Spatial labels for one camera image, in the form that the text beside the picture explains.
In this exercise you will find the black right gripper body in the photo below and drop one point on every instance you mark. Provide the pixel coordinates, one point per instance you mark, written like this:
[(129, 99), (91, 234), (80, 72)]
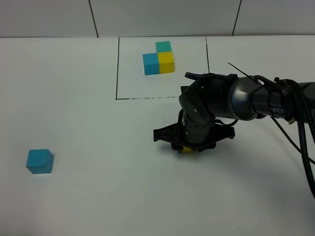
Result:
[(194, 135)]

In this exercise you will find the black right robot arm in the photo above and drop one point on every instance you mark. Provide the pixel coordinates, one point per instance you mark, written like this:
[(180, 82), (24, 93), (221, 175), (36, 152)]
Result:
[(212, 97)]

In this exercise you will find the blue template cube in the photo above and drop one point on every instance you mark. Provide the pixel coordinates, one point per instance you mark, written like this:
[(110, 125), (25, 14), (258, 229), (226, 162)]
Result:
[(151, 64)]

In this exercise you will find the yellow template cube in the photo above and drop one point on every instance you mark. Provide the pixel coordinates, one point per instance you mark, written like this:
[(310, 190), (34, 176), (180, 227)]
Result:
[(166, 62)]

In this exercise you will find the green template cube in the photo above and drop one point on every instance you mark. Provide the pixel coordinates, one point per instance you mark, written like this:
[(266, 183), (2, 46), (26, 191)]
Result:
[(163, 46)]

